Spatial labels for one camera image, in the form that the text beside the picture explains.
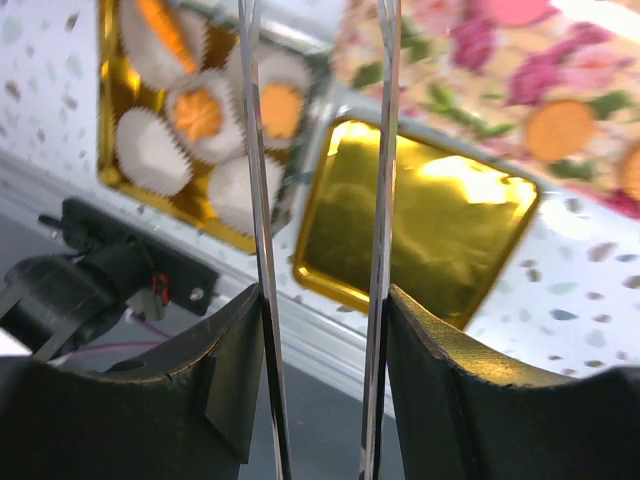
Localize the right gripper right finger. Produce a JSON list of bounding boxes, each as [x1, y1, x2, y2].
[[387, 287, 639, 479]]

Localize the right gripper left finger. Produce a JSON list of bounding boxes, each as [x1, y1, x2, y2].
[[1, 285, 264, 479]]

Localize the gold tin lid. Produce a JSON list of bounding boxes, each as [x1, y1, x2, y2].
[[293, 119, 539, 329]]

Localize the cookie tin box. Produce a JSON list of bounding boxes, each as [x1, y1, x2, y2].
[[98, 1, 329, 254]]

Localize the orange leaf cookie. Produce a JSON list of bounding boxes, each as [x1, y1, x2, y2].
[[173, 89, 224, 142]]

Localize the orange round cookie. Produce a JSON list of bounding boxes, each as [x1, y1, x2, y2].
[[619, 144, 640, 202], [524, 99, 596, 163], [261, 82, 303, 139]]

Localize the orange fish cookie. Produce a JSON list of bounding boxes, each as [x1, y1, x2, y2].
[[136, 0, 197, 74]]

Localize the metal tongs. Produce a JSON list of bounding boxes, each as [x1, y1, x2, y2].
[[238, 1, 401, 479]]

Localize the white paper cup bottom-right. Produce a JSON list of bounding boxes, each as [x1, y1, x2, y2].
[[207, 156, 254, 237]]

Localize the white paper cup bottom-left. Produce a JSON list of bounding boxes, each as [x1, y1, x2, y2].
[[115, 107, 193, 197]]

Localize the white paper cup centre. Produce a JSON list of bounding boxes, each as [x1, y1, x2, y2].
[[164, 69, 245, 165]]

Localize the floral serving tray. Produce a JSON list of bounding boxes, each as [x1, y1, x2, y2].
[[329, 0, 640, 221]]

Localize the white paper cup top-left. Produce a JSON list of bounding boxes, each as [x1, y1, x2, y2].
[[119, 1, 208, 90]]

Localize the white paper cup top-right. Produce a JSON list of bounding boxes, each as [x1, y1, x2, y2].
[[256, 46, 311, 150]]

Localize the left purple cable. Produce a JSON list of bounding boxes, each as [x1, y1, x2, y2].
[[64, 309, 171, 359]]

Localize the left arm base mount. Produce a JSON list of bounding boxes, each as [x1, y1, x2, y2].
[[38, 197, 219, 316]]

